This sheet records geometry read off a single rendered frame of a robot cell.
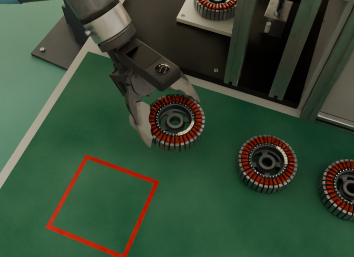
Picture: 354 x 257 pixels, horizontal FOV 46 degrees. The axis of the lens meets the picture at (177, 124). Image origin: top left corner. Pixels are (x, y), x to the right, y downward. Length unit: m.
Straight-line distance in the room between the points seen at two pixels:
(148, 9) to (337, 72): 0.49
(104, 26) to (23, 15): 1.56
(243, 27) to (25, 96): 1.31
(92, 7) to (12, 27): 1.53
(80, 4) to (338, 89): 0.49
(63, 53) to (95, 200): 1.27
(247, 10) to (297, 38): 0.10
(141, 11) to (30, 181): 0.48
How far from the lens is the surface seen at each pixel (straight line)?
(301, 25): 0.75
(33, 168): 0.87
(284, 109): 0.92
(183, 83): 0.78
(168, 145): 0.75
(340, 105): 0.87
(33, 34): 2.14
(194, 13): 1.02
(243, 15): 0.76
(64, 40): 2.05
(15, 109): 1.90
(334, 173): 0.83
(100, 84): 0.94
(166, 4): 1.06
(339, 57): 0.76
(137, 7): 1.05
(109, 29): 0.70
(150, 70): 0.68
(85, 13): 0.70
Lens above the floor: 1.50
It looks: 60 degrees down
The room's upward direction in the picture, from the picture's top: straight up
